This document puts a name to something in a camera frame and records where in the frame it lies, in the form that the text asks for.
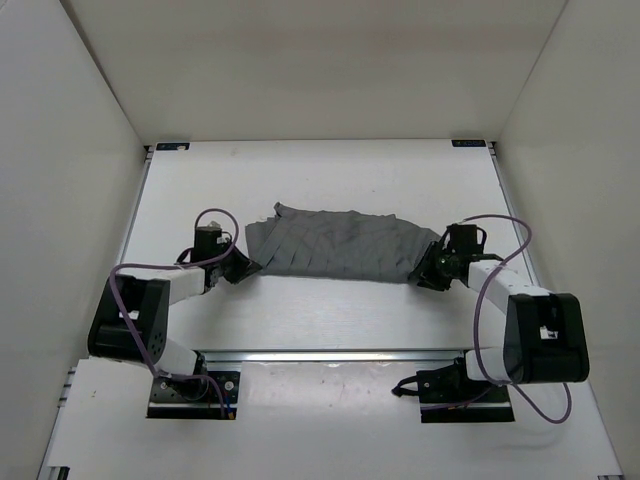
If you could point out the blue corner label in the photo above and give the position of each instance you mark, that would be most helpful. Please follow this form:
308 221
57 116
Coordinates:
172 146
468 143

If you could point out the blue left corner label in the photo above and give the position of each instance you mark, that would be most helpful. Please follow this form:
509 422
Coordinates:
172 146

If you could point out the grey pleated skirt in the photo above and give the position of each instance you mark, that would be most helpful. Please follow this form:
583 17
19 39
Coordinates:
345 245

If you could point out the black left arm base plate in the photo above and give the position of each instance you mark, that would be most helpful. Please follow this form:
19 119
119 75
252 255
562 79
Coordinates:
173 400

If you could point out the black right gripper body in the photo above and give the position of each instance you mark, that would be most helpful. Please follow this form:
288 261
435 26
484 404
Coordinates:
442 275

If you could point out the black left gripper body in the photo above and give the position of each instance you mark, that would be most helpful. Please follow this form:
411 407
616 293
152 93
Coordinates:
227 266

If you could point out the aluminium table edge rail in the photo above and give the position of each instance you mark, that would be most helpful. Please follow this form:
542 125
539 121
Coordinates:
331 356

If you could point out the blue right corner label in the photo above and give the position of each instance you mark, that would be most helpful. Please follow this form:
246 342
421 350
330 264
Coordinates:
468 143

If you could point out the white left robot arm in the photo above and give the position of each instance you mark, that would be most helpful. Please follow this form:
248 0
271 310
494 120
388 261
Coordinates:
132 317

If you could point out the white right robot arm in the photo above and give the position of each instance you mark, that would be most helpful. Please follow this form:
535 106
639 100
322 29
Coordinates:
544 339

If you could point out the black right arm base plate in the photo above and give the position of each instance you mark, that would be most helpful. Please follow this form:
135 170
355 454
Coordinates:
447 396

